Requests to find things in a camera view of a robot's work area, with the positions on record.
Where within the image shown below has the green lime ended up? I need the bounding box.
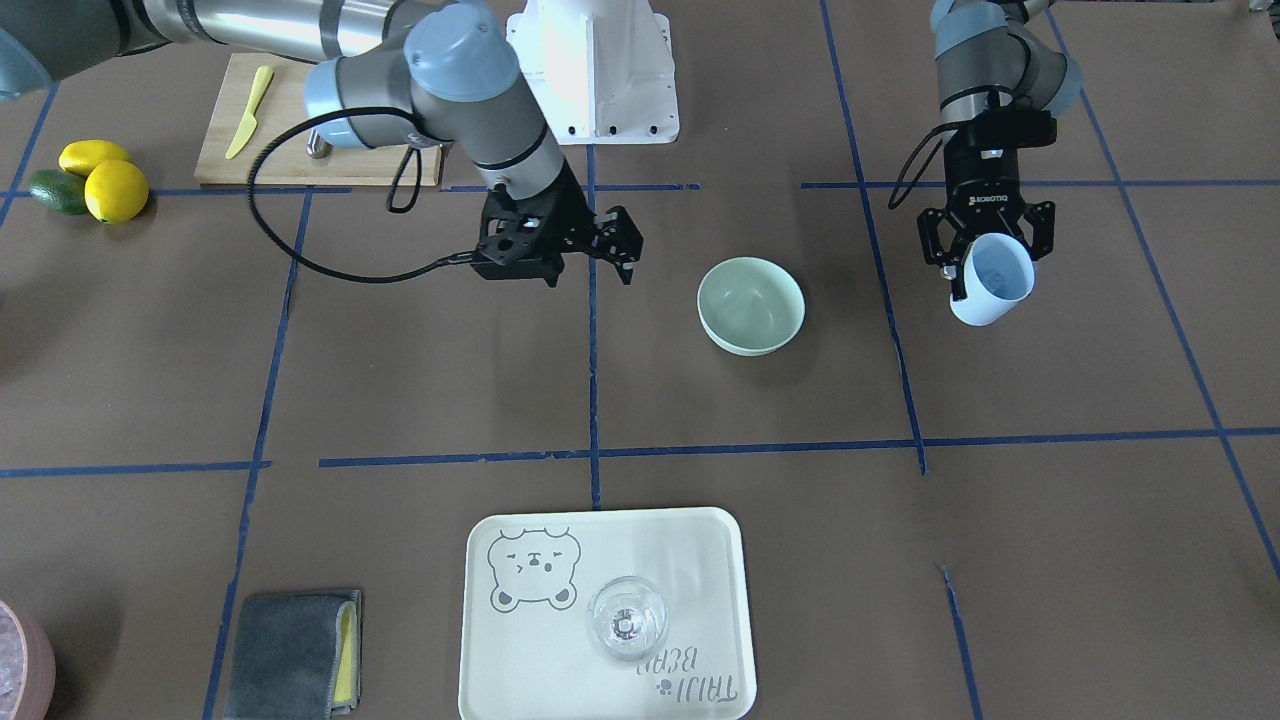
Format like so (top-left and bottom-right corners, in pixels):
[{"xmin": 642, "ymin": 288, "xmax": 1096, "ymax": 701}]
[{"xmin": 28, "ymin": 169, "xmax": 90, "ymax": 217}]

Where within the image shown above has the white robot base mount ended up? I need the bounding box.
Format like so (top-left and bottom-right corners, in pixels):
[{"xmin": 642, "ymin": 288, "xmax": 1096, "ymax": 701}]
[{"xmin": 506, "ymin": 1, "xmax": 681, "ymax": 146}]

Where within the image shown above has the grey folded cloth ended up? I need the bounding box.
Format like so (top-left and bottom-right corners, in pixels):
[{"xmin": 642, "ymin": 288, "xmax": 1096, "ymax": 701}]
[{"xmin": 223, "ymin": 588, "xmax": 364, "ymax": 719}]

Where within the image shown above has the yellow plastic knife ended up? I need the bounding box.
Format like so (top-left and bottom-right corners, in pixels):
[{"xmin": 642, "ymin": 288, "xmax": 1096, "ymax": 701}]
[{"xmin": 224, "ymin": 65, "xmax": 275, "ymax": 161}]

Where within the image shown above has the pink bowl with ice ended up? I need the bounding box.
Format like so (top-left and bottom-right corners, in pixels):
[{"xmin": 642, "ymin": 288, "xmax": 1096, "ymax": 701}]
[{"xmin": 1, "ymin": 600, "xmax": 56, "ymax": 719}]

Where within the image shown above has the green bowl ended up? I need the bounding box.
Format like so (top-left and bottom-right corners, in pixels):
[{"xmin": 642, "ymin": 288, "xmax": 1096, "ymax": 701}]
[{"xmin": 696, "ymin": 258, "xmax": 806, "ymax": 357}]

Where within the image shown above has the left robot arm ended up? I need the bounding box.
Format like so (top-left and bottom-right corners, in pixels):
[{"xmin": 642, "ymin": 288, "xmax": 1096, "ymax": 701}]
[{"xmin": 916, "ymin": 1, "xmax": 1083, "ymax": 301}]

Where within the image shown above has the light blue cup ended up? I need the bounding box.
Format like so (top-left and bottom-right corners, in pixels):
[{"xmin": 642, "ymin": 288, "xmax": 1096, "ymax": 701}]
[{"xmin": 950, "ymin": 233, "xmax": 1036, "ymax": 327}]

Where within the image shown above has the wooden cutting board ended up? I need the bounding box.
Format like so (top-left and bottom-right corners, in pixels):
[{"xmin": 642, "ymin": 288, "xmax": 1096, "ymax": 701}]
[{"xmin": 195, "ymin": 53, "xmax": 406, "ymax": 188}]

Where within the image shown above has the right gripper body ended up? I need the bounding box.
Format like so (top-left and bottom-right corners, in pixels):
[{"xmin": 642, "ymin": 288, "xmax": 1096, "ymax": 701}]
[{"xmin": 474, "ymin": 165, "xmax": 596, "ymax": 287}]

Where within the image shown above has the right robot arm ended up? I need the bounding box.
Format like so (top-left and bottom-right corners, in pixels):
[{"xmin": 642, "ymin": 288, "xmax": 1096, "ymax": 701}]
[{"xmin": 1, "ymin": 1, "xmax": 643, "ymax": 286}]

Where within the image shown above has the whole yellow lemon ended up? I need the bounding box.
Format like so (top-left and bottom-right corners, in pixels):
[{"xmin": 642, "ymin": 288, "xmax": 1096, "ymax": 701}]
[{"xmin": 84, "ymin": 159, "xmax": 150, "ymax": 224}]

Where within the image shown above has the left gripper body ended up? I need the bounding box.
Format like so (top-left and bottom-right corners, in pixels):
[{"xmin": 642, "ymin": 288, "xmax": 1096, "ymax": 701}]
[{"xmin": 916, "ymin": 108, "xmax": 1057, "ymax": 263}]

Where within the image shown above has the cream bear tray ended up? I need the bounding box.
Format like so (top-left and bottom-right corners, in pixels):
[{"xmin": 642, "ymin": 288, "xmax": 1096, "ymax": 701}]
[{"xmin": 458, "ymin": 507, "xmax": 758, "ymax": 719}]

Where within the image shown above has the wine glass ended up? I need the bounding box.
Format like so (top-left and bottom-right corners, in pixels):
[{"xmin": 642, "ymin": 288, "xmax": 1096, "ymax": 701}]
[{"xmin": 588, "ymin": 575, "xmax": 669, "ymax": 664}]

